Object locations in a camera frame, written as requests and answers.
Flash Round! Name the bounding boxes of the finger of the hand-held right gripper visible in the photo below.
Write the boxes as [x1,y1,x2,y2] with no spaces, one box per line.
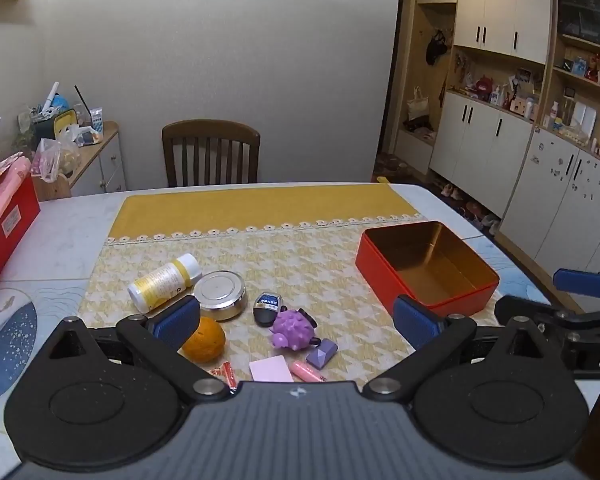
[494,295,581,333]
[552,268,600,306]

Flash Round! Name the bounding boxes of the round silver metal tin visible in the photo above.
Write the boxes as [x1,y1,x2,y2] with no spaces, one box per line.
[192,270,248,322]

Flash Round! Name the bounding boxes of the small purple faceted box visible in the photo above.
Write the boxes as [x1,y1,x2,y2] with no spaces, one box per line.
[306,338,338,368]

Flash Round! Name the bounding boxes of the yellow storage case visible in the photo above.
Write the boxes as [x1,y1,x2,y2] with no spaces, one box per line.
[34,109,81,141]

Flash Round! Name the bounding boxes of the light wooden box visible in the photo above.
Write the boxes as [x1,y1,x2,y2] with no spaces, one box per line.
[32,175,73,202]

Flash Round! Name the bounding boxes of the white wall cabinet unit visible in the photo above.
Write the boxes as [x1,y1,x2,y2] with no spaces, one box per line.
[400,0,600,281]

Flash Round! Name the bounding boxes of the pink sticky note pad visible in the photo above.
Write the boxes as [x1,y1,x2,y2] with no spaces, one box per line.
[249,355,295,383]

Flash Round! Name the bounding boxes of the red candy packet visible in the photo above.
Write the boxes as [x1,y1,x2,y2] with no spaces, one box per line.
[210,361,238,392]

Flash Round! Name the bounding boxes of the orange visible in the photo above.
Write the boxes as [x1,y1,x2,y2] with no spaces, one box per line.
[181,316,227,364]

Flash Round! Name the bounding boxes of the brown wooden chair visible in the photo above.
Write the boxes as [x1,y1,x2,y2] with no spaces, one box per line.
[161,120,261,188]

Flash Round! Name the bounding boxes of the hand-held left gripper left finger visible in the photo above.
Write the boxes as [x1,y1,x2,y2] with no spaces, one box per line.
[47,295,231,404]

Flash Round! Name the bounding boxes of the yellow houndstooth tablecloth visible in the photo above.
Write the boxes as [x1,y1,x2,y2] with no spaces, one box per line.
[77,183,506,396]

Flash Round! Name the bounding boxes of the pink tube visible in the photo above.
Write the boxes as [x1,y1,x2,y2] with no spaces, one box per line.
[288,360,328,383]

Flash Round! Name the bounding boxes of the red tin box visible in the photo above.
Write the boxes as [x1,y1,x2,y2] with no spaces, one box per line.
[355,221,501,317]

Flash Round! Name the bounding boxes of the row of shoes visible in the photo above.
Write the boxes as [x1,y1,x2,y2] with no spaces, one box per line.
[437,182,502,236]

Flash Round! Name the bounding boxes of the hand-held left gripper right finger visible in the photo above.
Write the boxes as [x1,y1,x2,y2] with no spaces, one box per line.
[362,294,551,404]

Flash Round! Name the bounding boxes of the purple spiky toy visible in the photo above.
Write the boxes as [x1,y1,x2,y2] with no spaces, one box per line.
[271,309,321,351]

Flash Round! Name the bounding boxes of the beige tote bag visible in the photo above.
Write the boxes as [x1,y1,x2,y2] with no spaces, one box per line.
[406,87,431,121]

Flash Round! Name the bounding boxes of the clear plastic bag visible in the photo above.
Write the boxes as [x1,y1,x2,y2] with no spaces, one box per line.
[32,137,81,182]

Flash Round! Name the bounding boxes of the white bottle with yellow label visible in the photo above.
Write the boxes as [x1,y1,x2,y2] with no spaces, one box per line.
[127,254,203,313]

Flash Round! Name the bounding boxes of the white side cabinet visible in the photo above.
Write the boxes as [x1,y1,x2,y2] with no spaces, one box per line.
[32,121,128,201]

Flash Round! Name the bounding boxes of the red gift box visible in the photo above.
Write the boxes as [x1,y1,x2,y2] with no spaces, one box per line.
[0,156,41,286]

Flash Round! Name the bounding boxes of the black hanging bag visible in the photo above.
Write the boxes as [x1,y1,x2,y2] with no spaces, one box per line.
[425,30,449,66]

